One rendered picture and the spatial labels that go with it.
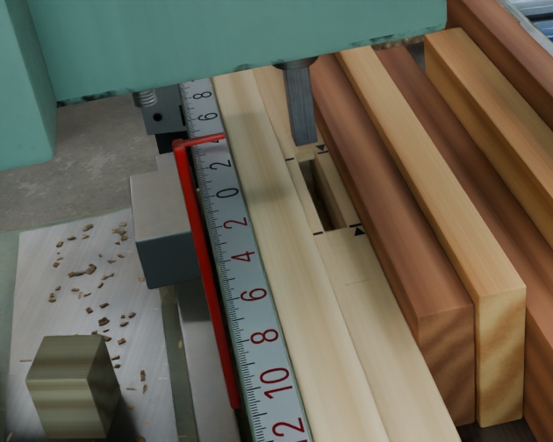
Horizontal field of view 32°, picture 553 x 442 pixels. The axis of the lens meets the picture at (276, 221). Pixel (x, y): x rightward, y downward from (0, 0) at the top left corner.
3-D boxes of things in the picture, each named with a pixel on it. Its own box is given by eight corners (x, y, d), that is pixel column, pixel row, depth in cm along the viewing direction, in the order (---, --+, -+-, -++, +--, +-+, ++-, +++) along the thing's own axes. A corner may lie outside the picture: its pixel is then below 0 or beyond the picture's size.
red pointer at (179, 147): (275, 401, 45) (226, 138, 37) (231, 410, 45) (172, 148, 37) (271, 388, 46) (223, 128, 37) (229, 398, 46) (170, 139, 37)
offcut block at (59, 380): (46, 439, 47) (23, 380, 45) (64, 393, 50) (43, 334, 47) (106, 438, 47) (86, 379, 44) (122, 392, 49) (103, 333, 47)
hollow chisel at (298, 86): (318, 142, 38) (304, 24, 35) (296, 146, 38) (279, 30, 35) (313, 131, 38) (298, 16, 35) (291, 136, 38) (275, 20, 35)
